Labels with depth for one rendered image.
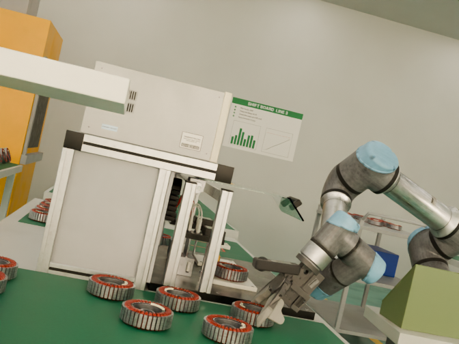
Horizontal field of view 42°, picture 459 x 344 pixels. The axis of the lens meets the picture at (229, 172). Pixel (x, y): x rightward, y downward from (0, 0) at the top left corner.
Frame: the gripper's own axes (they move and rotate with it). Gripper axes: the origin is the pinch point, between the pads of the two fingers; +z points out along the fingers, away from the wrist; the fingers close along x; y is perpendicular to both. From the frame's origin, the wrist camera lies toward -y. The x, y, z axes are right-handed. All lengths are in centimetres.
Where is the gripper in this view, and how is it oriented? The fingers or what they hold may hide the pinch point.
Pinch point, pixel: (250, 316)
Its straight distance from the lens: 153.5
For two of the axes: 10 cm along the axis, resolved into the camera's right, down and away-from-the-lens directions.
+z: -6.8, 7.4, -0.5
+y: 7.3, 6.8, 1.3
